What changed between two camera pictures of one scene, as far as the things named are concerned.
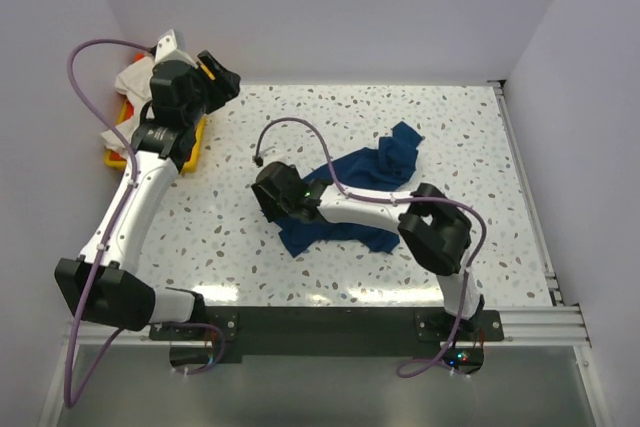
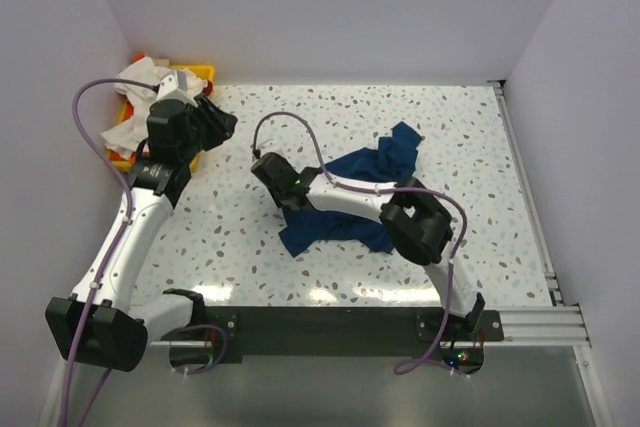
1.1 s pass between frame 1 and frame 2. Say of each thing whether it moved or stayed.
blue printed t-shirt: stayed
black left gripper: moved
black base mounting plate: stayed
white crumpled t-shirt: stayed
